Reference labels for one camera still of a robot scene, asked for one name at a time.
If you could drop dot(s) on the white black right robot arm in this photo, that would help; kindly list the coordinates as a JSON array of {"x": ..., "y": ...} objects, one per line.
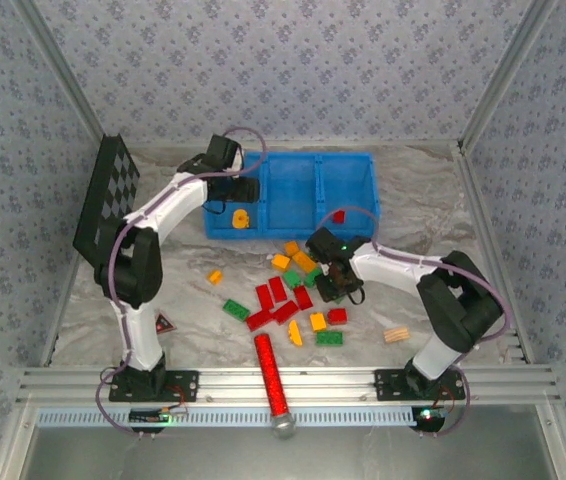
[{"x": 393, "y": 270}]

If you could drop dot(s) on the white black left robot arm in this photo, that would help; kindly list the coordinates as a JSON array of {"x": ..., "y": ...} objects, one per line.
[{"x": 143, "y": 345}]

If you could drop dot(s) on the orange lego brick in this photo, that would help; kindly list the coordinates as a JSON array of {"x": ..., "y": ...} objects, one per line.
[
  {"x": 280, "y": 261},
  {"x": 215, "y": 276},
  {"x": 318, "y": 321},
  {"x": 291, "y": 247}
]

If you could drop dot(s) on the yellow holed lego brick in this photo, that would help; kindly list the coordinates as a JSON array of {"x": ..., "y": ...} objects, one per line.
[{"x": 240, "y": 218}]

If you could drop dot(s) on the aluminium corner post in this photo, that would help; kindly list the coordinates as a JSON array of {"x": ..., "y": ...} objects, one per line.
[
  {"x": 58, "y": 70},
  {"x": 508, "y": 70}
]

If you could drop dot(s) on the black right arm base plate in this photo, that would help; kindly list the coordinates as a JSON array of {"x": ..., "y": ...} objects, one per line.
[{"x": 388, "y": 382}]

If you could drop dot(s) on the red glitter toy microphone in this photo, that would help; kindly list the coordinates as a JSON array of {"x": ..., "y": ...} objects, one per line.
[{"x": 270, "y": 370}]

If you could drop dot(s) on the black checkerboard calibration board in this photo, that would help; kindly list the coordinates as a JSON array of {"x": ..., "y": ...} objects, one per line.
[{"x": 113, "y": 185}]

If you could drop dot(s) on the aluminium back rail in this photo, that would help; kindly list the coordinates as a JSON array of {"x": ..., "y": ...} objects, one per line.
[{"x": 338, "y": 144}]

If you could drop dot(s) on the aluminium left side rail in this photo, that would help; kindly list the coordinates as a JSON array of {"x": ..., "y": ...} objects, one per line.
[{"x": 60, "y": 320}]

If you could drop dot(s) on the aluminium right side rail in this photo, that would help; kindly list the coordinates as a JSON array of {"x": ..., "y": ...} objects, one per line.
[{"x": 493, "y": 260}]

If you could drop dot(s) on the blue three-compartment plastic bin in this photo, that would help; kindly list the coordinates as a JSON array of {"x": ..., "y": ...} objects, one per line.
[{"x": 293, "y": 185}]

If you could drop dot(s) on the aluminium right corner post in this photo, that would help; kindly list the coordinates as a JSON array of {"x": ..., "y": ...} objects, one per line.
[{"x": 508, "y": 70}]

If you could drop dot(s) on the aluminium left corner post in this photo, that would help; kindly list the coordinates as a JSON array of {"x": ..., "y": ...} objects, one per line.
[{"x": 58, "y": 70}]

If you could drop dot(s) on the red black triangle sign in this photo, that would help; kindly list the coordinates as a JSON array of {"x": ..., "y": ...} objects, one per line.
[{"x": 164, "y": 325}]

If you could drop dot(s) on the small ridged wooden block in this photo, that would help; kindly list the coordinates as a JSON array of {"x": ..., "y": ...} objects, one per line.
[{"x": 396, "y": 335}]

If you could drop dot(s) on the aluminium front mounting rail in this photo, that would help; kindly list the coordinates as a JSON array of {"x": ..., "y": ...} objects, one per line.
[{"x": 323, "y": 385}]

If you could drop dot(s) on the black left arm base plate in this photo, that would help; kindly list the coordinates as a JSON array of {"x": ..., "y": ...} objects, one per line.
[{"x": 183, "y": 385}]

